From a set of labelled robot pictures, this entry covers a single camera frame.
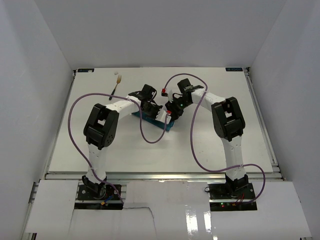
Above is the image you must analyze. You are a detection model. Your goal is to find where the white cardboard front cover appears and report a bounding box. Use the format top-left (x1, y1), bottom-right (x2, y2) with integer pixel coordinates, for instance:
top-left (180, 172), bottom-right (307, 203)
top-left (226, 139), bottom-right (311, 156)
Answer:
top-left (25, 180), bottom-right (311, 240)

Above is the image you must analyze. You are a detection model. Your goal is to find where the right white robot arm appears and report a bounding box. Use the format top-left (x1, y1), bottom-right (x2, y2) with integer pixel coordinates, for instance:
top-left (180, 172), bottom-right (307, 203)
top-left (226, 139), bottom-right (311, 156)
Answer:
top-left (161, 78), bottom-right (249, 195)

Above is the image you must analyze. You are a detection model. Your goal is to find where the blue table label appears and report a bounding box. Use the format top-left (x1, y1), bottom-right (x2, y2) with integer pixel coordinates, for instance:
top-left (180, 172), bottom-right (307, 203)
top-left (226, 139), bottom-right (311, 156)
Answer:
top-left (225, 67), bottom-right (243, 72)
top-left (77, 68), bottom-right (95, 73)

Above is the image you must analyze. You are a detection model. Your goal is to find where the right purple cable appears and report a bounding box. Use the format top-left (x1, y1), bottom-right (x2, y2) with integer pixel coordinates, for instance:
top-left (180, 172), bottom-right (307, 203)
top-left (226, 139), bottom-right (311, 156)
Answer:
top-left (164, 73), bottom-right (266, 206)

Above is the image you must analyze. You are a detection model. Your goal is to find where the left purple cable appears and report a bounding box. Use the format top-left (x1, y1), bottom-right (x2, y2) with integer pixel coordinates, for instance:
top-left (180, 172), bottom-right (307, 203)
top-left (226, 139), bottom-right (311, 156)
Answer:
top-left (67, 92), bottom-right (173, 205)

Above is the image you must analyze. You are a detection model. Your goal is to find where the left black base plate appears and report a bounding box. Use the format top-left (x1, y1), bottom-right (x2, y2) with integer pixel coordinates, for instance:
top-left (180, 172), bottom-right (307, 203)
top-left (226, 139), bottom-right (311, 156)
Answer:
top-left (76, 184), bottom-right (120, 201)

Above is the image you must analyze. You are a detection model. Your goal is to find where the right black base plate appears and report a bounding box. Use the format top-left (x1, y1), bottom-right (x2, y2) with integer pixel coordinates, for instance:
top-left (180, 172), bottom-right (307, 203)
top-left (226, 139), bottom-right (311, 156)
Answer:
top-left (204, 183), bottom-right (256, 200)

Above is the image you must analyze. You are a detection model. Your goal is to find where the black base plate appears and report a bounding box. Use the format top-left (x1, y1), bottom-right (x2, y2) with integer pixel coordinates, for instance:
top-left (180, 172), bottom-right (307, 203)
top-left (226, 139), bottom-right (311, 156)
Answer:
top-left (204, 183), bottom-right (256, 200)
top-left (76, 184), bottom-right (120, 201)

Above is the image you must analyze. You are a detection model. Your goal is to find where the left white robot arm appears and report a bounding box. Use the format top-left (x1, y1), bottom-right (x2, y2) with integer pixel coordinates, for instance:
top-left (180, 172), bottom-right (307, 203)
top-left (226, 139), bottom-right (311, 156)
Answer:
top-left (82, 84), bottom-right (171, 199)

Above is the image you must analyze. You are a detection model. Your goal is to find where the left blue table label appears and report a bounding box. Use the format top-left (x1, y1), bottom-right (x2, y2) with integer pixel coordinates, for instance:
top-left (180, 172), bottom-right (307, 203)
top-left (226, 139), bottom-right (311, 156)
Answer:
top-left (77, 68), bottom-right (95, 73)

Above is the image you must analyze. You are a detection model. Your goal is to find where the purple cable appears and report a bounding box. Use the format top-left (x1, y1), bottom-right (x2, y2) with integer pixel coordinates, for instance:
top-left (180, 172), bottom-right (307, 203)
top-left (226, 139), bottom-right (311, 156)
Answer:
top-left (67, 92), bottom-right (173, 205)
top-left (164, 73), bottom-right (266, 206)

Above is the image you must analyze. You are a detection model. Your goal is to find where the right blue table label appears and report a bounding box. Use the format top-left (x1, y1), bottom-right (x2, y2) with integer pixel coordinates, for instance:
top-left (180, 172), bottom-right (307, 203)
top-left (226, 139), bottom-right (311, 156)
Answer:
top-left (225, 67), bottom-right (243, 72)

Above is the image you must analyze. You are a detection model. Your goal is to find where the teal cloth napkin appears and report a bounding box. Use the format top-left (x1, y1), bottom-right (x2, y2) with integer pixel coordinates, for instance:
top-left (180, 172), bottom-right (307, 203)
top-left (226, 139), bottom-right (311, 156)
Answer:
top-left (141, 111), bottom-right (174, 132)

